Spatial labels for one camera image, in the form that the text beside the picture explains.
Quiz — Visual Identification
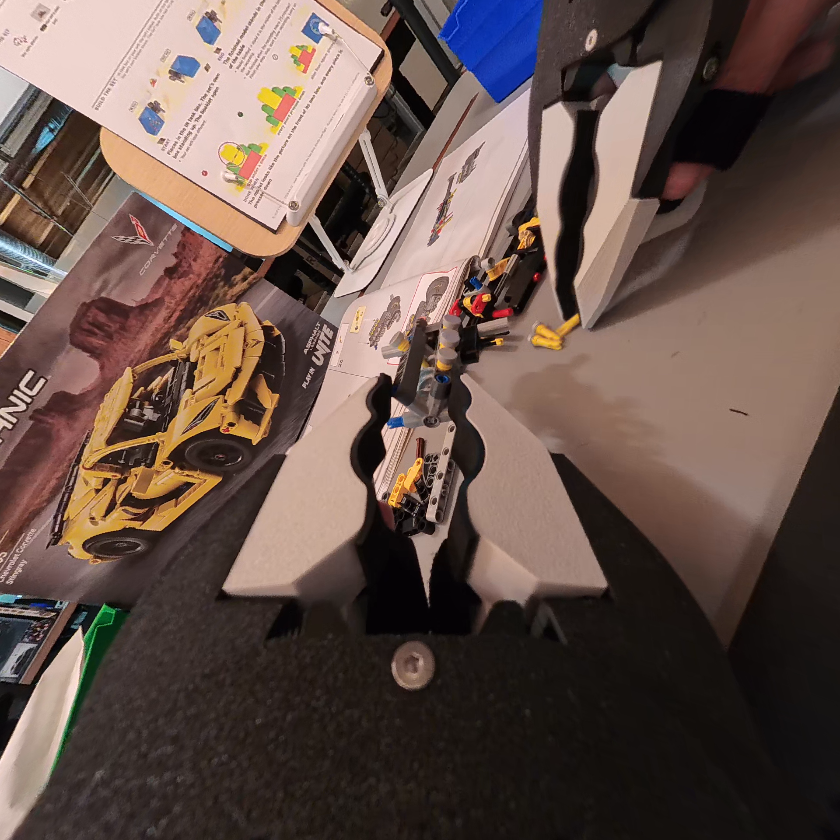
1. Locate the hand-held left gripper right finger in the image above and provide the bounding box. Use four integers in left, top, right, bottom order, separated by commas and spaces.
430, 374, 610, 636

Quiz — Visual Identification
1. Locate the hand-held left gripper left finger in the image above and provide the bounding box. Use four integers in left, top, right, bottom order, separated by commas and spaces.
222, 375, 395, 634

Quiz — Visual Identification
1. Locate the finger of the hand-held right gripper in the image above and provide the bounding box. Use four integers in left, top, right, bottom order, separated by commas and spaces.
537, 105, 603, 324
573, 61, 665, 330

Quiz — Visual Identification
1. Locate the black toy gear assembly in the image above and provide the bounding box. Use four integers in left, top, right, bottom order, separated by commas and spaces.
381, 314, 513, 431

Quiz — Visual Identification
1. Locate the toy car set box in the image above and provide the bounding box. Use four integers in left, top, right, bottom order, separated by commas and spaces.
0, 190, 340, 608

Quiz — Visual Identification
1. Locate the person's right hand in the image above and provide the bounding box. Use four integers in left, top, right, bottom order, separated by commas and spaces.
659, 0, 840, 203

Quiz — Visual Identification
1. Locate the building instruction booklet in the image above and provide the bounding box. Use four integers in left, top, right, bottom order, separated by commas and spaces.
301, 88, 534, 490

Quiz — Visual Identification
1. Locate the partly built toy chassis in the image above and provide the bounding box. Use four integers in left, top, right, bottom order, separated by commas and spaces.
449, 209, 550, 317

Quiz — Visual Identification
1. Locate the long black toy beam assembly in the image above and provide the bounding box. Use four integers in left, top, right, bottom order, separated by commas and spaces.
381, 438, 442, 538

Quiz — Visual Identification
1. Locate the blue plastic bin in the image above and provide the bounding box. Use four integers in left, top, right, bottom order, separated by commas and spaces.
438, 0, 546, 102

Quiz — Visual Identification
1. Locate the black stand pole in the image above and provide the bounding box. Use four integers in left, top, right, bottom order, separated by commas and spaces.
390, 0, 462, 86

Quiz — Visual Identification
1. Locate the green plastic bin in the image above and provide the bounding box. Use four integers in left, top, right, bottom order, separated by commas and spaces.
62, 604, 129, 756

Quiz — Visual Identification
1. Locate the black dimpled mat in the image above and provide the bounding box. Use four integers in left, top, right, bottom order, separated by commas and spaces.
727, 387, 840, 840

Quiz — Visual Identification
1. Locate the white plastic bag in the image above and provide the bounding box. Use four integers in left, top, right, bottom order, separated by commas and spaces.
0, 626, 86, 828

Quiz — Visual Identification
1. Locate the wooden book stand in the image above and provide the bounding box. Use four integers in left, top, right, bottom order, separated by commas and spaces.
98, 0, 434, 299

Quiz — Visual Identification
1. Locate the silver flexible duct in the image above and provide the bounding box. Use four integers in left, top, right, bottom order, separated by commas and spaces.
0, 235, 68, 281

